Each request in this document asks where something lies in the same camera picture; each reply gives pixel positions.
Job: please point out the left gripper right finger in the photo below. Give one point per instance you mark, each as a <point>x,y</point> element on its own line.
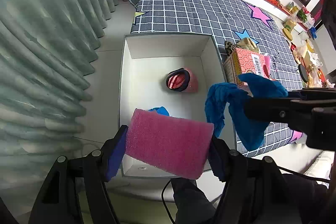
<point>221,159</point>

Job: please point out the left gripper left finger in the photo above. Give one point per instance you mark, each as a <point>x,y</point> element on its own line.
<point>113,151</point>

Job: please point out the blue cloth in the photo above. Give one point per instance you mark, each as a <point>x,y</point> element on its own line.
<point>250,132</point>
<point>160,110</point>

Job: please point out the large pink sponge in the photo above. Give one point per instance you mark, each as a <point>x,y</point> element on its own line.
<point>176,145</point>

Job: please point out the beige sock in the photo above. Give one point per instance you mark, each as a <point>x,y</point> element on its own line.
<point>248,44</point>

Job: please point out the leopard print scarf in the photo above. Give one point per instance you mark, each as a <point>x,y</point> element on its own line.
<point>229,47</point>

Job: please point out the black round lid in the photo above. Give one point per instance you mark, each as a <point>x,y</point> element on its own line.
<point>303,73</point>

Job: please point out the red patterned tissue box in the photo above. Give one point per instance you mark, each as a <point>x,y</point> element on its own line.
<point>242,61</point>

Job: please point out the white open storage box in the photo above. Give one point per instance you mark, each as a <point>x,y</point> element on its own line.
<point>147,59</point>

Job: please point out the green pleated curtain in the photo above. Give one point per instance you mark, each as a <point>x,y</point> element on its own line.
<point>47,49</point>

